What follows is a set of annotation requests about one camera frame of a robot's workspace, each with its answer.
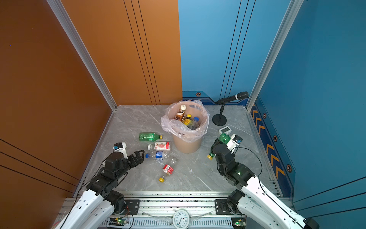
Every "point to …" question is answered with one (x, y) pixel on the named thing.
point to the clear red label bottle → (168, 169)
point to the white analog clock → (181, 219)
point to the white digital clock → (226, 130)
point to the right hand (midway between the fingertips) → (216, 142)
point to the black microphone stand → (219, 119)
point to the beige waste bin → (182, 147)
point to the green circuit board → (117, 221)
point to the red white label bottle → (159, 146)
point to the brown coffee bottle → (179, 116)
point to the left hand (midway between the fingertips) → (139, 152)
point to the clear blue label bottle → (159, 155)
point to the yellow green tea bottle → (188, 121)
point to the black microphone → (241, 95)
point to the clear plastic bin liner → (179, 130)
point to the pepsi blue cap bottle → (195, 124)
